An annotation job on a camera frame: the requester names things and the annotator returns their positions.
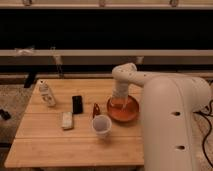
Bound black object on floor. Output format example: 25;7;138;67
0;109;11;120

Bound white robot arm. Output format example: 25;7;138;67
112;63;212;171

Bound orange ceramic bowl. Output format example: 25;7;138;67
107;96;139;122

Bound black cable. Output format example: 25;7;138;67
193;79;213;169

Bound white plastic cup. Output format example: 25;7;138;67
92;115;112;139

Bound small red object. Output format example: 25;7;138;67
93;103;100;118

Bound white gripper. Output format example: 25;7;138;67
110;81;129;110

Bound white sponge block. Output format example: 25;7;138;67
62;112;73;130

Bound wooden table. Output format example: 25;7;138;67
5;79;144;168

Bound grey metal rail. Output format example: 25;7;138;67
0;49;213;66

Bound black phone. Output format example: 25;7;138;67
72;96;83;114

